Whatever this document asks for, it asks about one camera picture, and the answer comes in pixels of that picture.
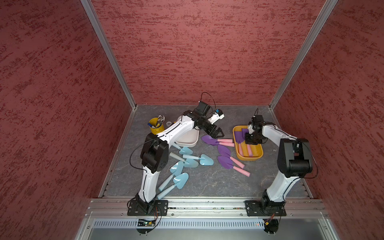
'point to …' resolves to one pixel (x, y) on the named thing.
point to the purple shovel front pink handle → (240, 145)
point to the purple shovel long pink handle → (227, 163)
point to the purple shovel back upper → (209, 139)
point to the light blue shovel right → (204, 160)
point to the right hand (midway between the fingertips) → (248, 143)
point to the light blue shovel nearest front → (179, 181)
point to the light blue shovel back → (183, 150)
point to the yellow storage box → (247, 151)
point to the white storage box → (190, 139)
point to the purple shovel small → (241, 135)
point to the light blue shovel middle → (187, 163)
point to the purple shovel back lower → (227, 144)
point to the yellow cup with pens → (156, 124)
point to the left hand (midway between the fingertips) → (217, 133)
